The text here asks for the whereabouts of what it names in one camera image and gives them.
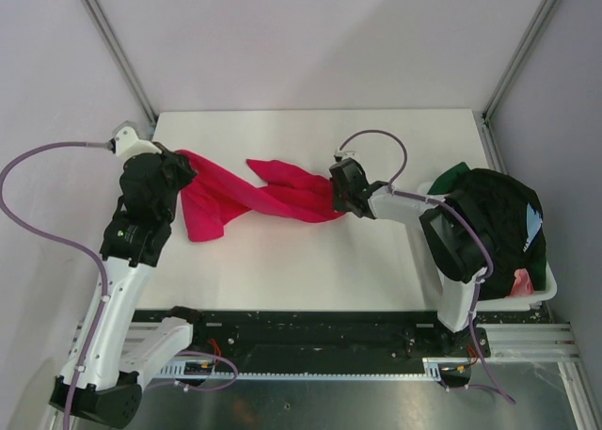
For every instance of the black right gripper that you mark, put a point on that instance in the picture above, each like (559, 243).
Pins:
(338, 205)

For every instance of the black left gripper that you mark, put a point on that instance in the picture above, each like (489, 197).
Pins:
(180, 163)

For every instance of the red t shirt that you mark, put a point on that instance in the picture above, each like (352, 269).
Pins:
(217, 196)

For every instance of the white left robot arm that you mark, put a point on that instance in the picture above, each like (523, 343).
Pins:
(100, 382)

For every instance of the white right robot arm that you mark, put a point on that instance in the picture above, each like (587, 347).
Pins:
(460, 240)

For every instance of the green t shirt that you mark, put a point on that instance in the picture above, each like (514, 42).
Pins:
(445, 183)

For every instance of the black t shirt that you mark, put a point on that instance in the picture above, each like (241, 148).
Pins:
(515, 213)

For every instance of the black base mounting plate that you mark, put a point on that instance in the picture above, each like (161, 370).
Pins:
(413, 333)

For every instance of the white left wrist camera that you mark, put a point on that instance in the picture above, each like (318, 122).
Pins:
(126, 142)

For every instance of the left aluminium corner post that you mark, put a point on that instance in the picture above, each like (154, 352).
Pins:
(114, 47)

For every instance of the aluminium corner post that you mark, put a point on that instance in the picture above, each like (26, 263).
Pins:
(534, 31)
(114, 47)

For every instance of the aluminium frame rail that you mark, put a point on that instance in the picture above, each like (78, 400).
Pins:
(531, 340)

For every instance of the right aluminium corner post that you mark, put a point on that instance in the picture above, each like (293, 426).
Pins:
(534, 31)

